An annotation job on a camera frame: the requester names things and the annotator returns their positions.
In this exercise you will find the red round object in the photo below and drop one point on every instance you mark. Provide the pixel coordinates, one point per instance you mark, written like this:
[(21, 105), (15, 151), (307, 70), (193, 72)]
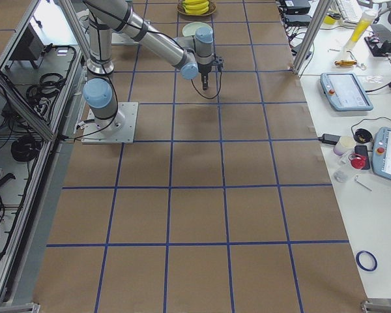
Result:
[(357, 161)]

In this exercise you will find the yellow white bottle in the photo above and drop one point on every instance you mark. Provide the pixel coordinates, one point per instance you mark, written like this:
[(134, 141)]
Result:
[(366, 19)]

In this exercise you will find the yellow handled screwdriver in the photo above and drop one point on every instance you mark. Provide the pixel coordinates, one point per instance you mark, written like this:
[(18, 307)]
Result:
[(345, 63)]

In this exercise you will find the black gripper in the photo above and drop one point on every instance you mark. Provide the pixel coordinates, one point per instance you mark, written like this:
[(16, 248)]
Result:
[(203, 69)]

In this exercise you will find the far teach pendant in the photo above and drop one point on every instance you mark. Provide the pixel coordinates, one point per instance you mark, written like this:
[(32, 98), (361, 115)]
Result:
[(345, 92)]

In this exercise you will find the blue tape roll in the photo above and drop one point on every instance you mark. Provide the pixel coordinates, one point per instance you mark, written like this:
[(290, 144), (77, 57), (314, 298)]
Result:
[(366, 261)]

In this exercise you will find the aluminium frame post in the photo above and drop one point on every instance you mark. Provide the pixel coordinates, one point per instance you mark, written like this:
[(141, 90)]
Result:
[(317, 19)]

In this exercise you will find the black small bowl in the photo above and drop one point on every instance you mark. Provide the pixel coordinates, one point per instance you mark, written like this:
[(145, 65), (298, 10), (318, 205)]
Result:
[(362, 136)]

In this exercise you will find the metal allen key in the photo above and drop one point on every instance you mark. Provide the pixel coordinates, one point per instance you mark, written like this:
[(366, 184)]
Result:
[(356, 179)]

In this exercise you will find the teach pendant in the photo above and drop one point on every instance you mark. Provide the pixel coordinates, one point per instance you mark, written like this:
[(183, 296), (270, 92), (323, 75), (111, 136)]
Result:
[(381, 157), (345, 92)]

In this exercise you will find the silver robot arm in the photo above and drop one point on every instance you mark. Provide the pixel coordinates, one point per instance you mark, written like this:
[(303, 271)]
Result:
[(192, 55)]

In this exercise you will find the black power adapter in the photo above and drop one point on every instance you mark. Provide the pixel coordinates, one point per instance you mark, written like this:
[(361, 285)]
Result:
[(329, 139)]

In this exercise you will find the near teach pendant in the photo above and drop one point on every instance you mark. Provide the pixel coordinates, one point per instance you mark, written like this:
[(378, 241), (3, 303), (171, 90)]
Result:
[(381, 157)]

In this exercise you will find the light green plate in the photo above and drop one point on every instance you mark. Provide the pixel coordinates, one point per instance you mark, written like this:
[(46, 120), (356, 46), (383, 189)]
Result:
[(191, 28)]

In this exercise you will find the wicker fruit basket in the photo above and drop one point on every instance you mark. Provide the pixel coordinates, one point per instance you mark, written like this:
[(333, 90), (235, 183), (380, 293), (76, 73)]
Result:
[(211, 10)]

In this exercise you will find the yellow banana bunch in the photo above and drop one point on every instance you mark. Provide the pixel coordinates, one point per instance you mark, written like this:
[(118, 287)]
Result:
[(194, 7)]

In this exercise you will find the black smartphone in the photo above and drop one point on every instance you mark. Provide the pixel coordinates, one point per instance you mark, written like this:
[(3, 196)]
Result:
[(363, 151)]

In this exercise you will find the white paper cup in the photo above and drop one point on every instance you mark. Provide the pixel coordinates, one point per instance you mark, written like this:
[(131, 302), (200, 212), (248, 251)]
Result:
[(344, 144)]

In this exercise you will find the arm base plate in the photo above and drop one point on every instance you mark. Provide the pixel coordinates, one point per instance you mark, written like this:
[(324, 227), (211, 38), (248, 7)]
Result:
[(122, 130)]

